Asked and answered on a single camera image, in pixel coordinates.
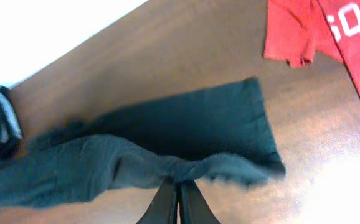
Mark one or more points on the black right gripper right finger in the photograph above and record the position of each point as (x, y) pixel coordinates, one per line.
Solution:
(193, 207)

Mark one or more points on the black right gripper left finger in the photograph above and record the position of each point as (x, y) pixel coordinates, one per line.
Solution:
(163, 207)

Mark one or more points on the dark green t-shirt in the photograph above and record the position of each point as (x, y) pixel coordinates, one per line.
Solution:
(214, 133)

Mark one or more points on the red soccer t-shirt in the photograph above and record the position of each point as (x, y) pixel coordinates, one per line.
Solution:
(297, 29)

